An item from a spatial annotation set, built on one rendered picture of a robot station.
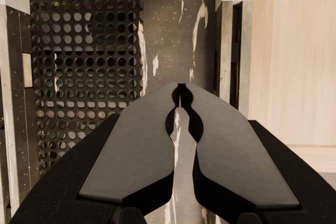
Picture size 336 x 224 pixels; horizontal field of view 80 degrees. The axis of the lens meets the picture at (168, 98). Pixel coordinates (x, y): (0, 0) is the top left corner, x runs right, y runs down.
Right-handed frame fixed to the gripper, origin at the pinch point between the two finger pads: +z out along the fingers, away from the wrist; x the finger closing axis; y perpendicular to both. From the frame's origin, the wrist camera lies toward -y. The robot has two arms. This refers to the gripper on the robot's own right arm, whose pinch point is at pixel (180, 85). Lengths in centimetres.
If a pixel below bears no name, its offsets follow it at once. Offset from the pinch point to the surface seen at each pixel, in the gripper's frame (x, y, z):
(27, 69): -34.4, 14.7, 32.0
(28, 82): -34.3, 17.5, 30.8
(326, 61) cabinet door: 32.9, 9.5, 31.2
